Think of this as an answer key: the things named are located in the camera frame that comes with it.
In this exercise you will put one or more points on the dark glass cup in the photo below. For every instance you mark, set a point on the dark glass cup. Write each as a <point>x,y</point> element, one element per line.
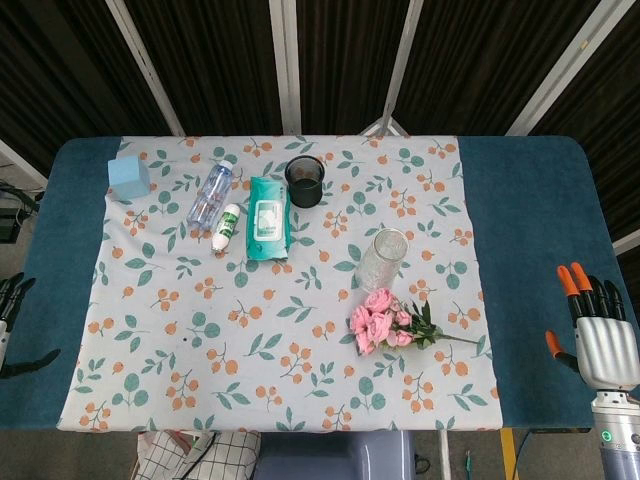
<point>304,181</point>

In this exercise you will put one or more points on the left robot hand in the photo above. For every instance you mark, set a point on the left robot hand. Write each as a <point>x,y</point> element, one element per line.
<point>6,300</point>

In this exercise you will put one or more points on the light blue cube box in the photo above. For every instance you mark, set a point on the light blue cube box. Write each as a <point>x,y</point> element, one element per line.
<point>129,176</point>

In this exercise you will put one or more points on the blue table mat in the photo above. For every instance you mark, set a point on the blue table mat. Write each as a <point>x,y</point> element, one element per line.
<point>540,250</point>

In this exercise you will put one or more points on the clear glass vase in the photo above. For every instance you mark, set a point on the clear glass vase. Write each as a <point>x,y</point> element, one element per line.
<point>382,260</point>

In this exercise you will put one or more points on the small white green bottle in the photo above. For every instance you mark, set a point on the small white green bottle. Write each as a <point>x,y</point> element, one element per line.
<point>226,226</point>

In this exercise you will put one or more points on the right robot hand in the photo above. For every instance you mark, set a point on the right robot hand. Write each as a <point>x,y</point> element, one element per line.
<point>602,345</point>

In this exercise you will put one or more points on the floral patterned tablecloth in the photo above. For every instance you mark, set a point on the floral patterned tablecloth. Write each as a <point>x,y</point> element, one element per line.
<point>280,300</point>

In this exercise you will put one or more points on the checkered white bag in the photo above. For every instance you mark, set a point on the checkered white bag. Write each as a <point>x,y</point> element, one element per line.
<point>200,456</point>

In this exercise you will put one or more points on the clear plastic water bottle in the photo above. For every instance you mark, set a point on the clear plastic water bottle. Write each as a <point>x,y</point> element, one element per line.
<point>211,196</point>

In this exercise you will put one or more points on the pink artificial flower bouquet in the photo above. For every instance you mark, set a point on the pink artificial flower bouquet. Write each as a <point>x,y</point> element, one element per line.
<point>380,325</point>

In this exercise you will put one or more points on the green wet wipes pack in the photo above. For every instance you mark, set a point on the green wet wipes pack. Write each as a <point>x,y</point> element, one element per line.
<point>267,220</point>

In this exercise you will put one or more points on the white folding screen frame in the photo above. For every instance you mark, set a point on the white folding screen frame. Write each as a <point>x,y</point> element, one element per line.
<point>287,65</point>

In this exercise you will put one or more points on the grey plastic stool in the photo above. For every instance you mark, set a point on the grey plastic stool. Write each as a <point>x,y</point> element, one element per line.
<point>335,457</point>

